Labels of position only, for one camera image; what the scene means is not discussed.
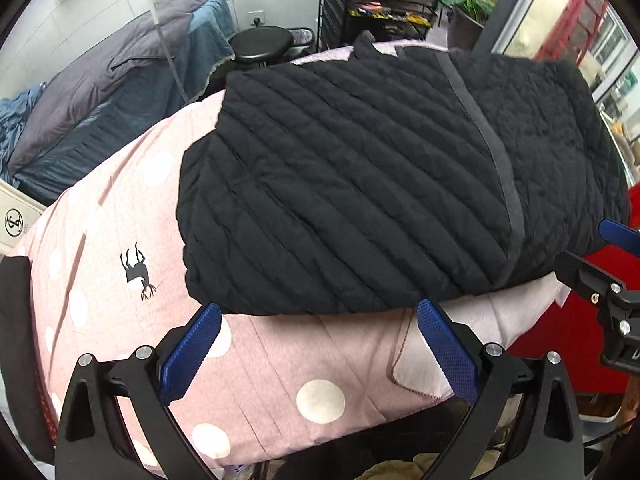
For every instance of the clear plastic strip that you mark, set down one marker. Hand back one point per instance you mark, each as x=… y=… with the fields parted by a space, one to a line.
x=162 y=35

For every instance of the white box with black logo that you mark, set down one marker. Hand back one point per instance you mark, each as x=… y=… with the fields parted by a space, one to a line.
x=20 y=205

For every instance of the beige cloth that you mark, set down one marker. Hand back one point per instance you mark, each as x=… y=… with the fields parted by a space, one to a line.
x=395 y=467

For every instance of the glass display cabinet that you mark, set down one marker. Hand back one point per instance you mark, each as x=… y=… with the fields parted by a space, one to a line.
x=565 y=20

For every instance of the black quilted jacket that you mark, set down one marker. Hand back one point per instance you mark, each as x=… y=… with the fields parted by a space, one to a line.
x=350 y=185

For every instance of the white wall socket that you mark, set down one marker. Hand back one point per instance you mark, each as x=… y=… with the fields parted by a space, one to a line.
x=256 y=18

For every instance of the black round stool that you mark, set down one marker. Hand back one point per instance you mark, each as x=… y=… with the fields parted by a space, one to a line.
x=260 y=42

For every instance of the pink polka dot blanket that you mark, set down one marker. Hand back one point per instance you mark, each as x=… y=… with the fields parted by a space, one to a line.
x=125 y=200

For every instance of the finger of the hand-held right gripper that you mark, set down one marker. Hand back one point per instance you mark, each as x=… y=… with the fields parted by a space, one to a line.
x=585 y=272
x=617 y=234

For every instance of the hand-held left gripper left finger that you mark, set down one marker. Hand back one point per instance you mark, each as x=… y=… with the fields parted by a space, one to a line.
x=192 y=350

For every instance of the grey blue duvet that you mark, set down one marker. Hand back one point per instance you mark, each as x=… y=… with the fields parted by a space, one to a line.
x=100 y=85

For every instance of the black cloth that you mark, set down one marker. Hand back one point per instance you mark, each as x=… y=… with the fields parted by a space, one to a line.
x=20 y=335

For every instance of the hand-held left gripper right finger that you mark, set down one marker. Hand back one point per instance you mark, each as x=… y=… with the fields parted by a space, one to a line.
x=445 y=350

